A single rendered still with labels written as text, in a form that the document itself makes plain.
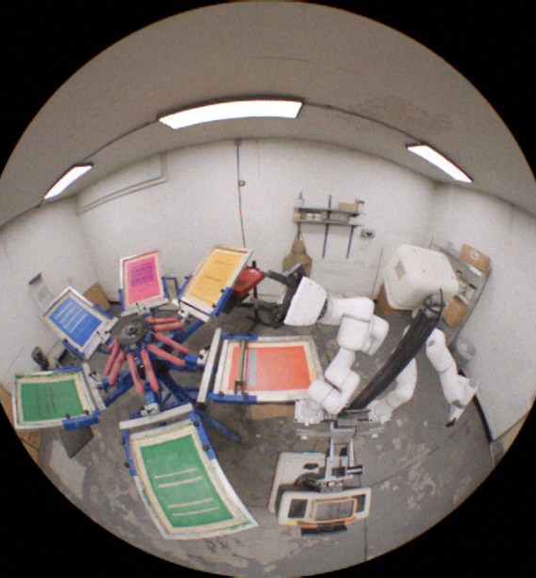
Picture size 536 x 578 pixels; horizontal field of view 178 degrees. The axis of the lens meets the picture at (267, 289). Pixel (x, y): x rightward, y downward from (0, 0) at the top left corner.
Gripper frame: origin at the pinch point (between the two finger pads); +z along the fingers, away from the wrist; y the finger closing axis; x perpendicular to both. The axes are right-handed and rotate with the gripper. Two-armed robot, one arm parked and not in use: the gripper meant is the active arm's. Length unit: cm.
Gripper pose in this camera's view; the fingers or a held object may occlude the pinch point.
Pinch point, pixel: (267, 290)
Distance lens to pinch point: 30.4
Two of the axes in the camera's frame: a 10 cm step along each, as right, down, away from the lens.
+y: -3.8, 9.2, 0.8
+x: -5.4, -2.9, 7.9
